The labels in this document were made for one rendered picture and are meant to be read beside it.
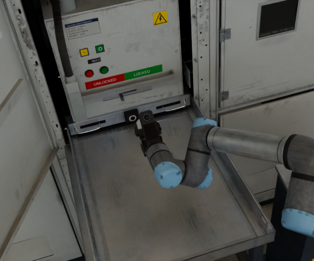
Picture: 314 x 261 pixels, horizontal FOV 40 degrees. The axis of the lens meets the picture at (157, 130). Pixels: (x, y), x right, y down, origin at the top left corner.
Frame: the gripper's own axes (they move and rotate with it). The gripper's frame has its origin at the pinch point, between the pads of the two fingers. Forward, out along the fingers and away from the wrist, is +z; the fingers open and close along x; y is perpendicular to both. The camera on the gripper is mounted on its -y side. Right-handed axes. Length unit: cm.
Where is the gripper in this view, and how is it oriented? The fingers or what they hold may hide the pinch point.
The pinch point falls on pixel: (141, 117)
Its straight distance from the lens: 154.3
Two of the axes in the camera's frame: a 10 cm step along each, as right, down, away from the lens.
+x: 9.5, -2.6, 1.5
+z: -2.6, -4.9, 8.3
